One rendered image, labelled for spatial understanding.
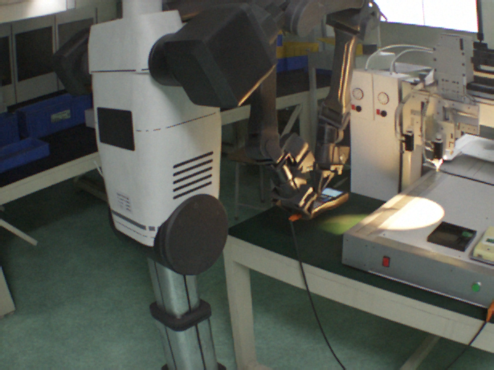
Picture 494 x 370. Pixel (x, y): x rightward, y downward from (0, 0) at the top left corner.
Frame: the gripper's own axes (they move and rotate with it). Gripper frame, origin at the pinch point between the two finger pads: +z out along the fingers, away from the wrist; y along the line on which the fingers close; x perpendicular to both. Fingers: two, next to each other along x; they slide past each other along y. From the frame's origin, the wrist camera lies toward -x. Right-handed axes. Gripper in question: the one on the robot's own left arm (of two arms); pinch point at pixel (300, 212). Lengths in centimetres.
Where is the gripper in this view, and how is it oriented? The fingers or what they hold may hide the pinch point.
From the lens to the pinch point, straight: 140.3
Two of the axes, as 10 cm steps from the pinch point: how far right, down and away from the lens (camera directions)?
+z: 3.8, 6.6, 6.5
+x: -5.6, 7.2, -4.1
